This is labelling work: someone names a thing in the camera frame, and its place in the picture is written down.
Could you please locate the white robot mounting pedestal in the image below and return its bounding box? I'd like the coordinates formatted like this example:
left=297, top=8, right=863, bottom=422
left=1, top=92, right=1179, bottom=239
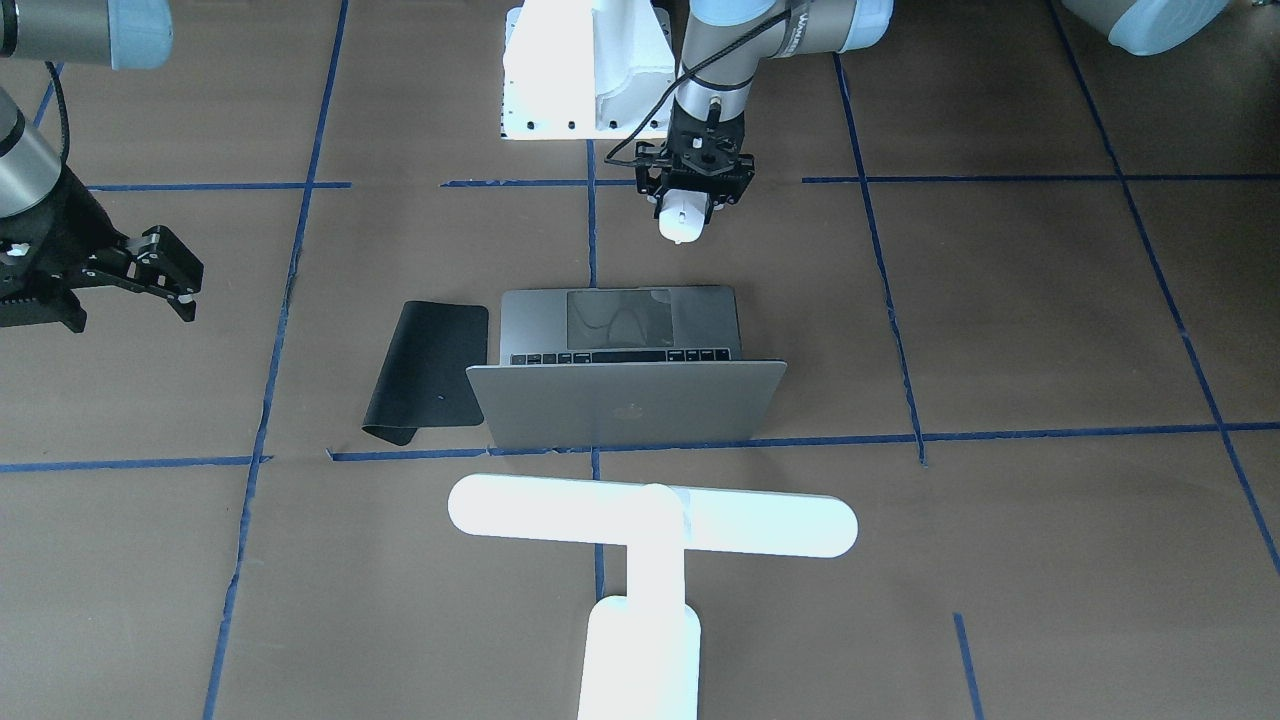
left=500, top=1, right=676, bottom=141

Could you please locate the black mouse pad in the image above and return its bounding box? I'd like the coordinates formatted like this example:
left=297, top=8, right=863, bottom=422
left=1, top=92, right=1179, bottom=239
left=362, top=300, right=489, bottom=446

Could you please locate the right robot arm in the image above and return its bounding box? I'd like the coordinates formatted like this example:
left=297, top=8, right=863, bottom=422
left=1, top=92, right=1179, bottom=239
left=1, top=1, right=204, bottom=333

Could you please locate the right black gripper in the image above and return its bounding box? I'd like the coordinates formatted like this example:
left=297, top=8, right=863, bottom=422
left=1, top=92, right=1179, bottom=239
left=1, top=167, right=204, bottom=333

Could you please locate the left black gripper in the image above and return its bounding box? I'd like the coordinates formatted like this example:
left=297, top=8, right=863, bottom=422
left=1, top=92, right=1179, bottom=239
left=636, top=102, right=755, bottom=213

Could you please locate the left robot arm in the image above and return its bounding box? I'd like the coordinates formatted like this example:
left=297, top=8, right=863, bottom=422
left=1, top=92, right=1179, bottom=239
left=605, top=1, right=895, bottom=215

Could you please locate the grey laptop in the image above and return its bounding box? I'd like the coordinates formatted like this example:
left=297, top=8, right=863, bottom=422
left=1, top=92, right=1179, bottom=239
left=466, top=284, right=787, bottom=450

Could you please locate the white wireless mouse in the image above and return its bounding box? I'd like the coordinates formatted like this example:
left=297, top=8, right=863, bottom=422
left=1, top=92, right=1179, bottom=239
left=657, top=190, right=709, bottom=245

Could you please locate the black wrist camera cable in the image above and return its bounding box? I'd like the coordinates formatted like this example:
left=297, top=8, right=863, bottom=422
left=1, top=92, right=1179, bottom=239
left=604, top=0, right=801, bottom=169

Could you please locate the white desk lamp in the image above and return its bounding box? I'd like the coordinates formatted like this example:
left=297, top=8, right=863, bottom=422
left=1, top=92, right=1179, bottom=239
left=448, top=474, right=859, bottom=719

